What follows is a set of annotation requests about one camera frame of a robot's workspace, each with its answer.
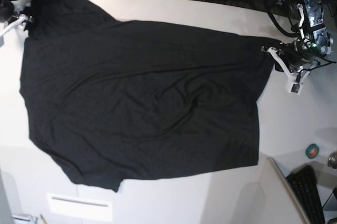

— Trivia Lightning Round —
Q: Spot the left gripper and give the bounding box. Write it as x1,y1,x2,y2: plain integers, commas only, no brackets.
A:
274,42,320,73

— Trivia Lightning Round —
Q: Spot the black t-shirt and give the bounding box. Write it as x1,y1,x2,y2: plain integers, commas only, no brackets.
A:
20,0,279,191

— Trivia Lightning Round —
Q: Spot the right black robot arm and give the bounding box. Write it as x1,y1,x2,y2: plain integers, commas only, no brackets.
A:
0,0,14,23

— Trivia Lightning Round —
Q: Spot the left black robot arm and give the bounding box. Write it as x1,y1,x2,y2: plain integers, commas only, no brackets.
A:
267,0,336,74

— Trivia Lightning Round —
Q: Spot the green tape roll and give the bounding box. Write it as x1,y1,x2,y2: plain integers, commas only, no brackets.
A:
305,143,320,159

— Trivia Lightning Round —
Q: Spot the silver round knob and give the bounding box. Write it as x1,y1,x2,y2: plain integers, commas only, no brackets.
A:
326,151,337,169

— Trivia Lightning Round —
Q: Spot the black keyboard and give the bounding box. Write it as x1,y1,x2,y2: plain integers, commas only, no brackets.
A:
286,165,325,224

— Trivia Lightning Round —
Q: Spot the white desk divider panel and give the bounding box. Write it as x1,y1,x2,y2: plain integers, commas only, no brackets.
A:
259,158,310,224

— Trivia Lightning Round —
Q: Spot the pencil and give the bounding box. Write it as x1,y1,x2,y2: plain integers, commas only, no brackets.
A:
40,215,47,224

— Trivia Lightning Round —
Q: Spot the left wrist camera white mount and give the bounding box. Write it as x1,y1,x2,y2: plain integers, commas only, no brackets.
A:
262,46,319,95

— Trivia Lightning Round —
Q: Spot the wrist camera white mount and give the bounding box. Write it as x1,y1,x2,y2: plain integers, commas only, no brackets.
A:
262,46,319,95
1,0,34,47

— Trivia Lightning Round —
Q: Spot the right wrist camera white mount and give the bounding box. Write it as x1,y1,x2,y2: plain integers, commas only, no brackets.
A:
1,0,34,47

